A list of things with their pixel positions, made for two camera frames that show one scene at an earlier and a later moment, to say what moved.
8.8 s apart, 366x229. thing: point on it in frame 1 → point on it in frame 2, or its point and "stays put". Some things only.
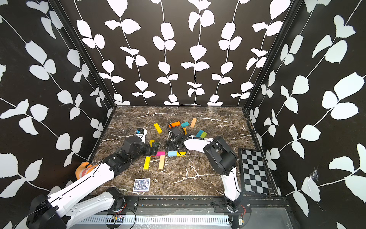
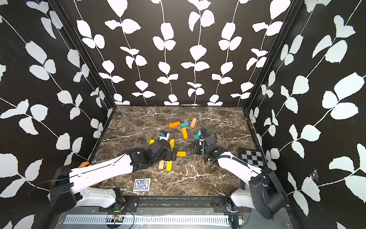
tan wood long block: (161, 161) stays put
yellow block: (158, 128) → (168, 166)
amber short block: (183, 153) stays put
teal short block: (185, 124) stays put
